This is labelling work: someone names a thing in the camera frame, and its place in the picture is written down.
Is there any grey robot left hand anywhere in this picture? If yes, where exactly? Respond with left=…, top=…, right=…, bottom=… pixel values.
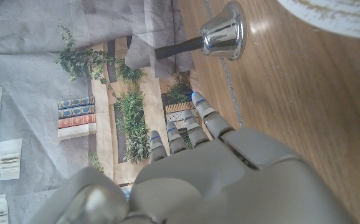
left=27, top=91, right=355, bottom=224

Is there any white plate gold rim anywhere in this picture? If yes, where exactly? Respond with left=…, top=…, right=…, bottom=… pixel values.
left=276, top=0, right=360, bottom=43

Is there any printed backdrop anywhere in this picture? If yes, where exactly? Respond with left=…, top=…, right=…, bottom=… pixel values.
left=0, top=0, right=199, bottom=224

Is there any silver handbell black handle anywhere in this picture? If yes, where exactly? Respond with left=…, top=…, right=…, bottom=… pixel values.
left=154, top=1, right=247, bottom=62

